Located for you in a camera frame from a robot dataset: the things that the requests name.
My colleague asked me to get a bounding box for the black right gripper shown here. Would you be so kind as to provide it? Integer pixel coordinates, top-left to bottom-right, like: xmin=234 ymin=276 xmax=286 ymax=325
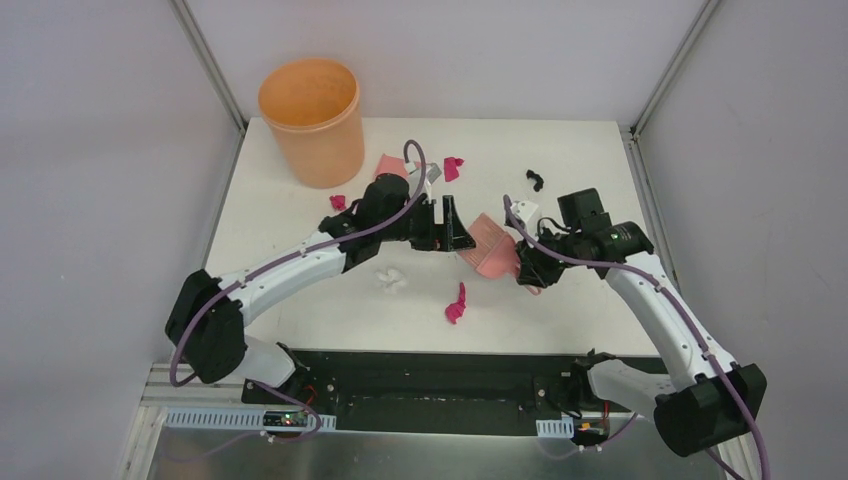
xmin=514 ymin=224 xmax=582 ymax=288

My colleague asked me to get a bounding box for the pink hand brush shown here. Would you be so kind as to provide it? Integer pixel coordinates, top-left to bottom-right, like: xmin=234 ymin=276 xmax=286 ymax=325
xmin=459 ymin=213 xmax=520 ymax=280

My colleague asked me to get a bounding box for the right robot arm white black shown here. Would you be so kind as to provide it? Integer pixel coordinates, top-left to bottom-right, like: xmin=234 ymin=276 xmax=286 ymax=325
xmin=503 ymin=188 xmax=767 ymax=462

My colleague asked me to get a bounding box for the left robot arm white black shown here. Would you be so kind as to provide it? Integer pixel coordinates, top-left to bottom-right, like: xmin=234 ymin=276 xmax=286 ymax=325
xmin=164 ymin=174 xmax=476 ymax=405

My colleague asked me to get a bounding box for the magenta paper scrap top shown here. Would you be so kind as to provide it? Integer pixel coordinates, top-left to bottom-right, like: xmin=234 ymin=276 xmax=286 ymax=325
xmin=443 ymin=157 xmax=465 ymax=183

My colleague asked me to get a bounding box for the magenta paper scrap bottom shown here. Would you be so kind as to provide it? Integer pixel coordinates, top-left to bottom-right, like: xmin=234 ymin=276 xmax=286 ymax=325
xmin=444 ymin=282 xmax=467 ymax=325

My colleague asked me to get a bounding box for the white paper scrap centre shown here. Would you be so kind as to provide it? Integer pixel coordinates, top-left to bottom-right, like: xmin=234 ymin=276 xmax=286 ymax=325
xmin=375 ymin=268 xmax=408 ymax=294

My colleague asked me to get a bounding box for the black paper scrap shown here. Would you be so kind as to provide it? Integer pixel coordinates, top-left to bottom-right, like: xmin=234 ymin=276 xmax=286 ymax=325
xmin=525 ymin=169 xmax=544 ymax=192

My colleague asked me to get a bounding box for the pink plastic dustpan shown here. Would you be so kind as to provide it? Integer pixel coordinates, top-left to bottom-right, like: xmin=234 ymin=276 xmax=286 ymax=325
xmin=373 ymin=154 xmax=420 ymax=180

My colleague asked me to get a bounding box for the small magenta paper scrap left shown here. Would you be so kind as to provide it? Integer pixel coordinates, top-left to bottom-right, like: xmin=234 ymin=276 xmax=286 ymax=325
xmin=329 ymin=195 xmax=347 ymax=212

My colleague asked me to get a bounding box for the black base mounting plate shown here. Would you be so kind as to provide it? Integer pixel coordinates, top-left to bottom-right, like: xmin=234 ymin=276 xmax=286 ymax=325
xmin=282 ymin=350 xmax=609 ymax=437

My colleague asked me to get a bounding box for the orange plastic bin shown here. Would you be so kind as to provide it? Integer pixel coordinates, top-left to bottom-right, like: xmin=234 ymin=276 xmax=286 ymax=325
xmin=258 ymin=58 xmax=365 ymax=189

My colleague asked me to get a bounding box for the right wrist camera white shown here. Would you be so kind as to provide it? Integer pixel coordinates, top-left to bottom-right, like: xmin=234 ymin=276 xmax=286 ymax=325
xmin=510 ymin=200 xmax=541 ymax=236

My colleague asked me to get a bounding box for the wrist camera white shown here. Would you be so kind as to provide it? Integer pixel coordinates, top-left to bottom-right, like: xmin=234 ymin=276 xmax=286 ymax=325
xmin=510 ymin=200 xmax=541 ymax=236
xmin=420 ymin=162 xmax=442 ymax=198

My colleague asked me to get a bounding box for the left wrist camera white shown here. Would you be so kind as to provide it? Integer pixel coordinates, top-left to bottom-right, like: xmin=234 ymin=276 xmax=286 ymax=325
xmin=420 ymin=162 xmax=442 ymax=198

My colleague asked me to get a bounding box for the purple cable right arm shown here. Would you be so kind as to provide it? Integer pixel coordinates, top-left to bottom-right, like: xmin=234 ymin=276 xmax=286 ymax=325
xmin=502 ymin=194 xmax=773 ymax=480

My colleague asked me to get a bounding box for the right white slotted cable duct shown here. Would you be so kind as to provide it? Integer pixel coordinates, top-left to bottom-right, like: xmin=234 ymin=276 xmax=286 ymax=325
xmin=535 ymin=417 xmax=575 ymax=439

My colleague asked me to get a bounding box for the white slotted cable duct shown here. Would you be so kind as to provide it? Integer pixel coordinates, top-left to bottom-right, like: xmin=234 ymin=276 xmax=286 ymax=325
xmin=535 ymin=417 xmax=575 ymax=439
xmin=164 ymin=407 xmax=336 ymax=433

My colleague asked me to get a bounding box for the left white slotted cable duct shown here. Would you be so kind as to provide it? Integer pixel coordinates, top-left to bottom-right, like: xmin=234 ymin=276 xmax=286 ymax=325
xmin=164 ymin=407 xmax=336 ymax=433

